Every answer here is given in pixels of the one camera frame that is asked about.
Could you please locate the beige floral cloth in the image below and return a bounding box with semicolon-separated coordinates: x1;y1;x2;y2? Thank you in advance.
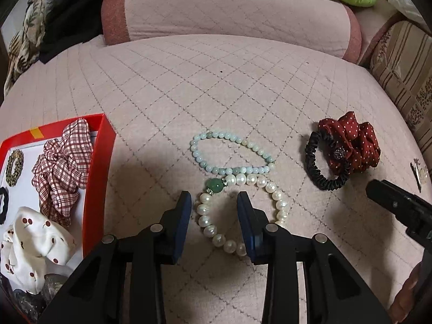
3;0;48;97

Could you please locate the grey sheer scrunchie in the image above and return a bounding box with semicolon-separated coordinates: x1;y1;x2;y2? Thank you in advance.
12;273;70;323

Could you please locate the small clear hair clip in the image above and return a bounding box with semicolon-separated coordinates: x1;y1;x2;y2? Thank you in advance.
417;165;432;185

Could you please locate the dark metal hair clip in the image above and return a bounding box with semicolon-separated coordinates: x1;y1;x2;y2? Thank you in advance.
410;161;422;193

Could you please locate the person's right hand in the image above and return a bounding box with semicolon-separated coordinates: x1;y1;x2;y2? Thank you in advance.
389;269;421;324

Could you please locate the white cherry print scrunchie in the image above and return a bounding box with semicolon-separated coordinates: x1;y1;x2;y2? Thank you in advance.
0;207;77;289

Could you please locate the red polka dot scrunchie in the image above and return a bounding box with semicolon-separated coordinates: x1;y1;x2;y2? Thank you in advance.
317;111;381;173

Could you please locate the pink bolster cushion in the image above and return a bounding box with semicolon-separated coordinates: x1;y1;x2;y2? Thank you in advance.
101;0;363;65

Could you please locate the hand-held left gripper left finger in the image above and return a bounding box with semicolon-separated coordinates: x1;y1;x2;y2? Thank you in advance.
37;191;193;324

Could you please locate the leopard print scrunchie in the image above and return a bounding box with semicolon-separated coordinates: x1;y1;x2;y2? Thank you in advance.
5;149;24;187

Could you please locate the black cloth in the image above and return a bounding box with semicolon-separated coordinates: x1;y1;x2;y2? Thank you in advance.
39;0;136;65

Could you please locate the pale green bead bracelet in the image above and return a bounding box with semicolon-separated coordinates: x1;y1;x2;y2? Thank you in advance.
190;131;275;177

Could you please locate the striped floral sofa cushion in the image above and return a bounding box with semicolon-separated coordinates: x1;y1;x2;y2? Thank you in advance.
369;20;432;136

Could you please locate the red cardboard box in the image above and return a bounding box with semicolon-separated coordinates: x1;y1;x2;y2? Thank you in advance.
0;113;117;324

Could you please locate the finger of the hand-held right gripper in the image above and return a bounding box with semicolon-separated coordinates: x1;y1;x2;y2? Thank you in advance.
366;180;432;244

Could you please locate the white pearl bracelet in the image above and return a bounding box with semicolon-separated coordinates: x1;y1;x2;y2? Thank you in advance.
196;173;289;257

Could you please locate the thin black satin scrunchie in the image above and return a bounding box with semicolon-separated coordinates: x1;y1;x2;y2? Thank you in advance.
305;131;352;190

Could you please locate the red plaid scrunchie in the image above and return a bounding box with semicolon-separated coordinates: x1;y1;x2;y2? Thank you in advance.
32;117;95;228

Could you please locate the small black scrunchie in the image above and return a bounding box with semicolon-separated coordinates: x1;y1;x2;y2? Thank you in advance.
0;186;9;226

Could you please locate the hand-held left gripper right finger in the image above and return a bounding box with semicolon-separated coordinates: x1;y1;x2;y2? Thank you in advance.
236;191;402;324

